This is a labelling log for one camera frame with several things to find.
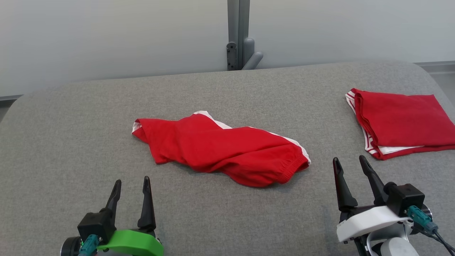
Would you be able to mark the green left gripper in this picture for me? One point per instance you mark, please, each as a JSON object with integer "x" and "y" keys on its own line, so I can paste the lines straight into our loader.
{"x": 135, "y": 243}

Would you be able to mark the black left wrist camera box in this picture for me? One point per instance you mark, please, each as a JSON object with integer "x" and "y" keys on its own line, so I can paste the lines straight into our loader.
{"x": 94, "y": 224}

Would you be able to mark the dark grey bracket plate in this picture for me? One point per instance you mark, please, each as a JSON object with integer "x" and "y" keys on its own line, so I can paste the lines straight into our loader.
{"x": 231, "y": 57}

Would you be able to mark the red shirt with white panel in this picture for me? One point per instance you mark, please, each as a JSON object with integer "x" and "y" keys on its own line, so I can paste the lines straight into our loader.
{"x": 401, "y": 117}

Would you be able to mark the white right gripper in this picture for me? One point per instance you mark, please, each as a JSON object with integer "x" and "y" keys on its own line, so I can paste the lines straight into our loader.
{"x": 369, "y": 220}

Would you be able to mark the red shorts with white stripe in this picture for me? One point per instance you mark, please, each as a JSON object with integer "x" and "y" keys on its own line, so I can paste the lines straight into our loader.
{"x": 220, "y": 149}

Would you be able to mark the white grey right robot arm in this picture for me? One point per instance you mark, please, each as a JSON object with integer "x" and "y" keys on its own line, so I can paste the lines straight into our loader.
{"x": 394, "y": 248}

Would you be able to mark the grey metal post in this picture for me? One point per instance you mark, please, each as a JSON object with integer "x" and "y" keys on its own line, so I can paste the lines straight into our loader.
{"x": 238, "y": 17}

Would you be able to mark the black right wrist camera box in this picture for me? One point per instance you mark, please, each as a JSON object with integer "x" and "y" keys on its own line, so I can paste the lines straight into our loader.
{"x": 405, "y": 199}

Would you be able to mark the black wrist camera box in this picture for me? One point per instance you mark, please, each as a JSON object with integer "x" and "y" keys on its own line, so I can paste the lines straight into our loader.
{"x": 94, "y": 224}
{"x": 405, "y": 199}

